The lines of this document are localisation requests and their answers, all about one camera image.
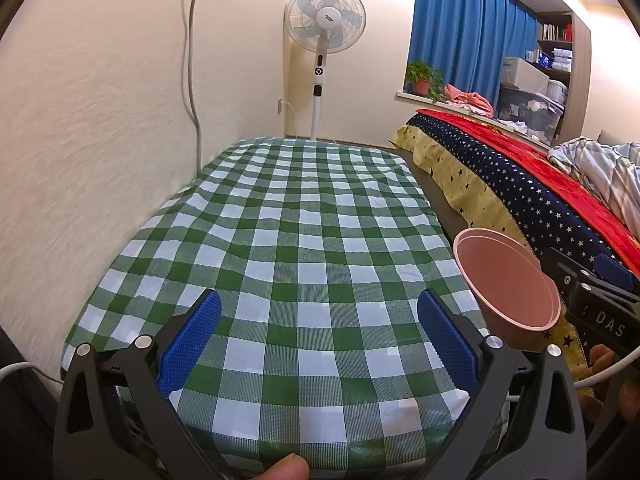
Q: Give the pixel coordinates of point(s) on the wooden bookshelf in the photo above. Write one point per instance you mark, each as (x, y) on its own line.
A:
(555, 40)

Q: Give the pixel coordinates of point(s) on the pink clothes pile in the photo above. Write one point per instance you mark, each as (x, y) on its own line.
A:
(467, 100)

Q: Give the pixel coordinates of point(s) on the pink plastic bin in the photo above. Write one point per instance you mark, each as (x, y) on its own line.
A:
(505, 280)

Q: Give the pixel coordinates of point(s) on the red blanket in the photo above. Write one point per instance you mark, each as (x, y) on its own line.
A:
(525, 152)

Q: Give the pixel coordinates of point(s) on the white standing fan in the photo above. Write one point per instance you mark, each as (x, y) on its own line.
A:
(325, 17)

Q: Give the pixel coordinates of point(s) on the navy star blanket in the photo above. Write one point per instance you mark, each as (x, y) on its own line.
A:
(520, 185)

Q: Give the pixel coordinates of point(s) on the person's right hand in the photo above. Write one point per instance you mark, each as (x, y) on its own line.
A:
(627, 397)

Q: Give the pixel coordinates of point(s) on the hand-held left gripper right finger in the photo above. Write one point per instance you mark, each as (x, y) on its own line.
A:
(447, 340)

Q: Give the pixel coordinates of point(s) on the potted green plant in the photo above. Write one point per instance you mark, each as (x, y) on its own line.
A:
(422, 80)

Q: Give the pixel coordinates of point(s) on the pale striped quilt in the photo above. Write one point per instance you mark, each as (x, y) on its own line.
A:
(600, 165)

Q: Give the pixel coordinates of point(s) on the blue curtain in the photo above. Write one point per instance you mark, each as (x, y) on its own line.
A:
(465, 30)

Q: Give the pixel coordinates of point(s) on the grey headboard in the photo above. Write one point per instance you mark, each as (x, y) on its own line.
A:
(607, 137)

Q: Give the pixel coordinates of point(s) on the white box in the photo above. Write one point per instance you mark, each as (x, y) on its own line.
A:
(525, 75)

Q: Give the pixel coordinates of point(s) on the green checkered tablecloth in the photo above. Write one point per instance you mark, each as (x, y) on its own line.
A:
(300, 240)

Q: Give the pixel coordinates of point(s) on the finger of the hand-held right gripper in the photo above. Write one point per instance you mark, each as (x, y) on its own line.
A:
(614, 270)
(567, 280)

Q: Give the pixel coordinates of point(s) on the yellow star bed skirt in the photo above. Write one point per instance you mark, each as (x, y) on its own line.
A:
(450, 170)

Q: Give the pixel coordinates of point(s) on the person's left hand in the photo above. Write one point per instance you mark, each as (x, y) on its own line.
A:
(290, 467)

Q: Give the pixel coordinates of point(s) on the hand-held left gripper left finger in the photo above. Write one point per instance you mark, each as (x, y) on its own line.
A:
(192, 340)

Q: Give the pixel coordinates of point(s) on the clear storage box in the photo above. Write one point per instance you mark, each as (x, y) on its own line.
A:
(532, 110)

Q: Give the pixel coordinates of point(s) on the white windowsill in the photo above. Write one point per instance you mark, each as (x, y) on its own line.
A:
(407, 96)

